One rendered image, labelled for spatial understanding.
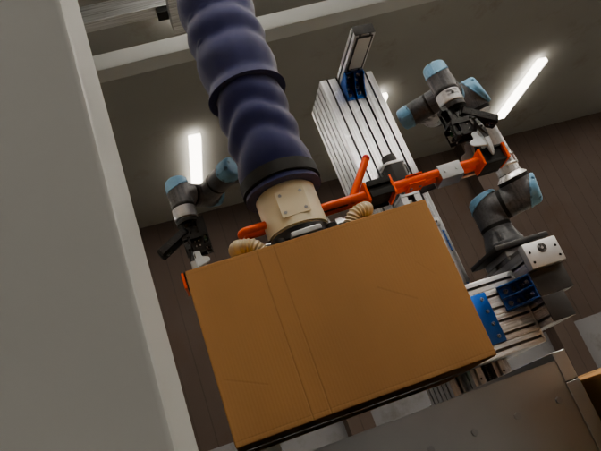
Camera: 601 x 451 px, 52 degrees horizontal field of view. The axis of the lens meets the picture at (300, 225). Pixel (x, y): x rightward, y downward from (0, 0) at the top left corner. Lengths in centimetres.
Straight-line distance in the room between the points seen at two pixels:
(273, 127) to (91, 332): 129
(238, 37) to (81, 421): 151
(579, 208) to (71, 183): 938
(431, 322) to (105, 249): 103
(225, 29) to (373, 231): 78
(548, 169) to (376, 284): 850
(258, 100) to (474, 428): 102
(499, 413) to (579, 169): 893
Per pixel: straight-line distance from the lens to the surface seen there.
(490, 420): 126
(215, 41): 186
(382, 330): 138
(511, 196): 238
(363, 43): 255
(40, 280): 48
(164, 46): 405
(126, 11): 370
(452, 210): 883
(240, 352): 135
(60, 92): 55
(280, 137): 167
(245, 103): 174
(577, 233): 953
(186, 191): 198
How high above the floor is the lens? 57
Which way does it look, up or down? 21 degrees up
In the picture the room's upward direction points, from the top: 21 degrees counter-clockwise
